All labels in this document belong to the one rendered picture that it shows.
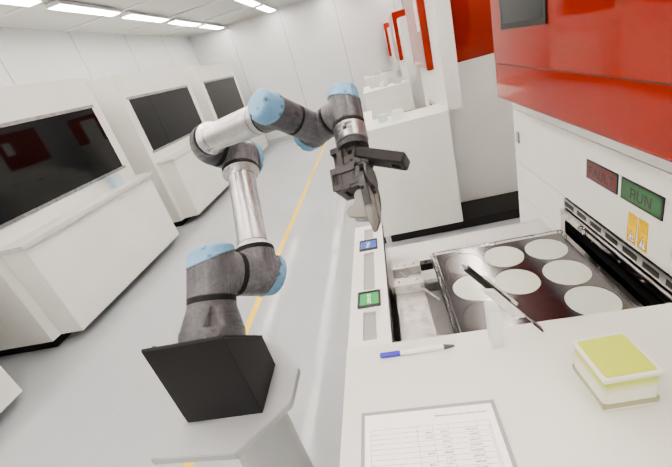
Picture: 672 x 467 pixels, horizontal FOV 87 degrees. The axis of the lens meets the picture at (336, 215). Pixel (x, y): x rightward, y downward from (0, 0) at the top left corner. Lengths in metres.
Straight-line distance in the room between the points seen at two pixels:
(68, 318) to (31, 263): 0.53
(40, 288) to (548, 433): 3.40
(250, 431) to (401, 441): 0.41
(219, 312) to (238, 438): 0.27
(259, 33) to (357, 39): 2.18
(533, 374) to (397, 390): 0.22
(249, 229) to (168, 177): 4.18
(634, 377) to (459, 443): 0.25
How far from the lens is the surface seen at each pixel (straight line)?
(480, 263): 1.05
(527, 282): 0.98
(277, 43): 8.87
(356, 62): 8.66
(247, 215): 1.05
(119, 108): 5.11
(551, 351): 0.74
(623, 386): 0.65
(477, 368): 0.70
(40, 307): 3.72
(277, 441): 1.08
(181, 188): 5.14
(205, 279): 0.89
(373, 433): 0.65
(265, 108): 0.80
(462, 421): 0.64
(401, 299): 0.99
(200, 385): 0.93
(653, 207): 0.89
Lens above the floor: 1.50
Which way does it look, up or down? 23 degrees down
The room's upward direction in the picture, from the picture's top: 17 degrees counter-clockwise
